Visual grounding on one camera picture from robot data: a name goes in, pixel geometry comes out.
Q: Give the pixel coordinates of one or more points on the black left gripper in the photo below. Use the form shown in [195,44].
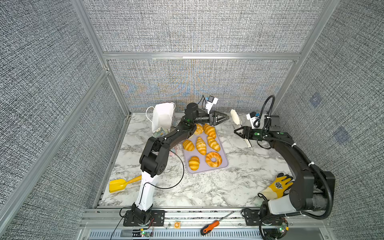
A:
[211,116]

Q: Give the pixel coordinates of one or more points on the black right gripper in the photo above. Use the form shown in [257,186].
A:
[244,129]

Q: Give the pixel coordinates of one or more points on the ring donut bread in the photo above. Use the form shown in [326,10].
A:
[213,159]

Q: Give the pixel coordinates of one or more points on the floral paper gift bag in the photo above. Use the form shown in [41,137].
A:
[162,118]

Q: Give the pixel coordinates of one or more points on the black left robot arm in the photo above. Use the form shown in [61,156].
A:
[155,155]

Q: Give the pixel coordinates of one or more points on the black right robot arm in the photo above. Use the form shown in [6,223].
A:
[312,191]

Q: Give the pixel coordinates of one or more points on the long scored bread loaf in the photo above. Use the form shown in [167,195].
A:
[201,146]

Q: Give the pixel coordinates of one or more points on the striped croissant top right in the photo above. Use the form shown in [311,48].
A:
[210,130]

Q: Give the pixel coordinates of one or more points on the round scored bun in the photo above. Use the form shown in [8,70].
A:
[199,129]

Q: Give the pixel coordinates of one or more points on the striped croissant right middle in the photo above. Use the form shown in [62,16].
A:
[213,144]

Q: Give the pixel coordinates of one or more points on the lilac plastic tray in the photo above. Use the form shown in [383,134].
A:
[203,166]

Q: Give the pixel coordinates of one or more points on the small striped croissant left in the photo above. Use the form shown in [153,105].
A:
[188,145]

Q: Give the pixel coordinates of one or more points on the striped croissant bottom left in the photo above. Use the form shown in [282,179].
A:
[194,163]

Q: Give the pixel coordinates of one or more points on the yellow black work glove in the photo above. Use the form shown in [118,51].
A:
[277,188]

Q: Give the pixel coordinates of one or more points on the small orange tag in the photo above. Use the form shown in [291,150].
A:
[177,225]

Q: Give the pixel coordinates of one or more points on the yellow plastic scoop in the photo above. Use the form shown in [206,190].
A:
[120,184]

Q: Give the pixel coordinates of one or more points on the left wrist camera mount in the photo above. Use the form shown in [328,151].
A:
[210,102]

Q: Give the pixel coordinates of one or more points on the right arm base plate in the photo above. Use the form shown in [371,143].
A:
[255,217]

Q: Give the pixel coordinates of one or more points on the orange handled screwdriver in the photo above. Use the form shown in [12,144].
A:
[208,228]

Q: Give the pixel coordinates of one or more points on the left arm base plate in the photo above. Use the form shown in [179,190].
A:
[143,219]

